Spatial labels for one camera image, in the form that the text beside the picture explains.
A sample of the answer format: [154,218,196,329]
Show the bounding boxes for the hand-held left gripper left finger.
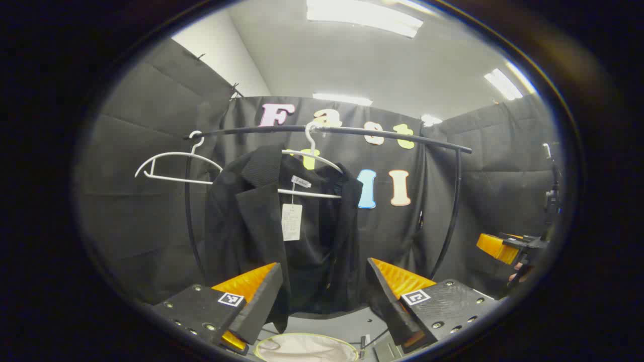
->
[148,261,284,355]

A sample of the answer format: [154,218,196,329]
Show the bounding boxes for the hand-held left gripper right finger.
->
[366,257,500,354]

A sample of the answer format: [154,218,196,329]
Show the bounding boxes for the beige mesh laundry hamper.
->
[254,332,360,362]

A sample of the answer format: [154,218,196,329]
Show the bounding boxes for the black jacket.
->
[204,145,364,332]

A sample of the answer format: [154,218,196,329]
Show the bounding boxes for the white plastic hanger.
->
[278,121,345,199]
[135,131,223,185]

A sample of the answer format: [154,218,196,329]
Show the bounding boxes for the black metal clothes rack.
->
[184,125,473,282]

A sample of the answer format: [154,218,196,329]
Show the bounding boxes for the grey equipment case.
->
[372,341,403,362]

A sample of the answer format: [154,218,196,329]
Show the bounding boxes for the ceiling light panel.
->
[483,68,525,101]
[312,93,374,107]
[306,0,424,39]

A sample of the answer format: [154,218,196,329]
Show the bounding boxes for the black backdrop cloth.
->
[78,38,561,320]

